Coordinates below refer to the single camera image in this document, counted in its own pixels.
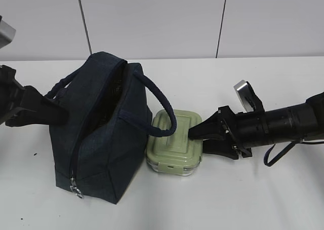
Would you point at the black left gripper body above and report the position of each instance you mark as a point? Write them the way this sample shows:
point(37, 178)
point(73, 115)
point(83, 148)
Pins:
point(12, 93)

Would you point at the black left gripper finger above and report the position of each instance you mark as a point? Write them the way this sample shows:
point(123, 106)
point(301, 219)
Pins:
point(20, 120)
point(35, 104)

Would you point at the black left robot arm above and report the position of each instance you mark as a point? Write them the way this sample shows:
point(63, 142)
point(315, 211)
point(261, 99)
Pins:
point(25, 105)

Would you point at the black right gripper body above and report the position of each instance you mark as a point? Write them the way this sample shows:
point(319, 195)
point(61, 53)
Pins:
point(245, 129)

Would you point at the navy blue lunch bag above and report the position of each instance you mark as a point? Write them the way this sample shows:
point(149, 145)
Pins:
point(113, 110)

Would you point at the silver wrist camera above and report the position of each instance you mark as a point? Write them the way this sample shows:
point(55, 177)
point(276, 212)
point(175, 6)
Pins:
point(248, 98)
point(7, 33)

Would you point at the green lidded glass container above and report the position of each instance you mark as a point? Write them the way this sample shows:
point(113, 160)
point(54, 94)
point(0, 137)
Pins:
point(176, 154)

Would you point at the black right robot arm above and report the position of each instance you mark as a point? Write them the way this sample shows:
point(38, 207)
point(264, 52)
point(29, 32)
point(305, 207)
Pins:
point(298, 124)

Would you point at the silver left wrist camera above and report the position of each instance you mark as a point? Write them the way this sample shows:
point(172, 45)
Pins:
point(7, 33)

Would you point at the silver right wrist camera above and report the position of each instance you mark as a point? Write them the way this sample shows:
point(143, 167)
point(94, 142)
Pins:
point(248, 98)

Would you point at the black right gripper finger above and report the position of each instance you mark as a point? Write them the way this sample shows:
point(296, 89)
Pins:
point(226, 148)
point(209, 129)

